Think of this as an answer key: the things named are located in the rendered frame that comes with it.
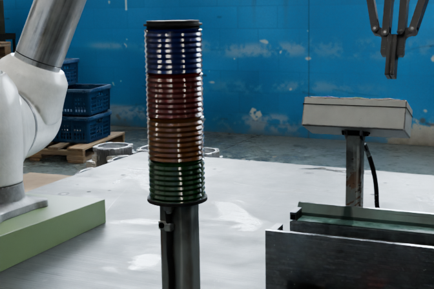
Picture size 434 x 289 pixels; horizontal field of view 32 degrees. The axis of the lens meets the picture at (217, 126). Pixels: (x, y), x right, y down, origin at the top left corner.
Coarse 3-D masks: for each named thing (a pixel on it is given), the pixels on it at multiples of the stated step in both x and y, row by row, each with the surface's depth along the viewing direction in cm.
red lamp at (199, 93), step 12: (156, 84) 76; (168, 84) 75; (180, 84) 75; (192, 84) 76; (156, 96) 76; (168, 96) 75; (180, 96) 75; (192, 96) 76; (156, 108) 76; (168, 108) 76; (180, 108) 76; (192, 108) 76
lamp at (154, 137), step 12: (156, 120) 76; (168, 120) 76; (180, 120) 76; (192, 120) 76; (156, 132) 77; (168, 132) 76; (180, 132) 76; (192, 132) 77; (156, 144) 77; (168, 144) 76; (180, 144) 76; (192, 144) 77; (156, 156) 77; (168, 156) 76; (180, 156) 76; (192, 156) 77; (204, 156) 79
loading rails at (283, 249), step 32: (320, 224) 109; (352, 224) 108; (384, 224) 108; (416, 224) 107; (288, 256) 100; (320, 256) 98; (352, 256) 97; (384, 256) 95; (416, 256) 94; (288, 288) 101; (320, 288) 99; (352, 288) 97; (384, 288) 96; (416, 288) 94
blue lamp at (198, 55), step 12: (144, 36) 77; (156, 36) 75; (168, 36) 74; (180, 36) 75; (192, 36) 75; (156, 48) 75; (168, 48) 75; (180, 48) 75; (192, 48) 76; (156, 60) 75; (168, 60) 75; (180, 60) 75; (192, 60) 76; (156, 72) 75; (168, 72) 75; (180, 72) 75; (192, 72) 76
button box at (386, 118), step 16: (304, 112) 126; (320, 112) 125; (336, 112) 124; (352, 112) 123; (368, 112) 122; (384, 112) 121; (400, 112) 120; (320, 128) 127; (336, 128) 125; (352, 128) 123; (368, 128) 122; (384, 128) 121; (400, 128) 120
